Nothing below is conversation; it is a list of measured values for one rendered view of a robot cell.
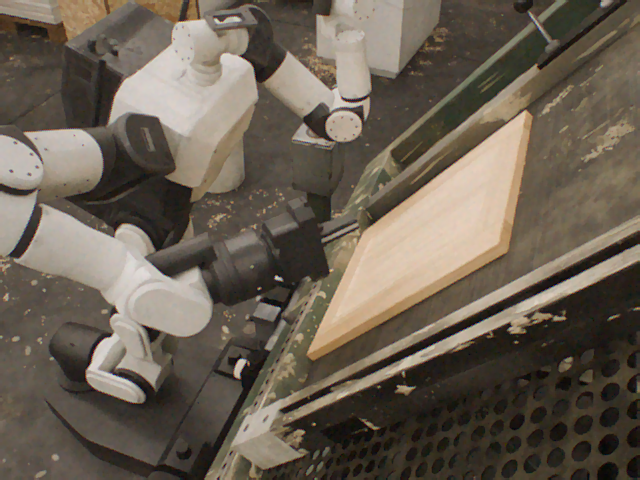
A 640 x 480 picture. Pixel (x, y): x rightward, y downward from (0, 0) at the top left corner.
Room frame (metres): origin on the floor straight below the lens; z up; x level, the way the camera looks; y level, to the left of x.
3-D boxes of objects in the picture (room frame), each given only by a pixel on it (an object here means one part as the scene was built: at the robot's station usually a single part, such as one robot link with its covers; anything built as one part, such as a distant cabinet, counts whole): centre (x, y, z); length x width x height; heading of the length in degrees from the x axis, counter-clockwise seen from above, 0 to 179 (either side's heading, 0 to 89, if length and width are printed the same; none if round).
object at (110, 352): (1.10, 0.62, 0.28); 0.21 x 0.20 x 0.13; 71
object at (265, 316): (0.97, 0.11, 0.69); 0.50 x 0.14 x 0.24; 160
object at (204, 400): (1.08, 0.59, 0.19); 0.64 x 0.52 x 0.33; 71
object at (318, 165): (1.41, 0.03, 0.84); 0.12 x 0.12 x 0.18; 70
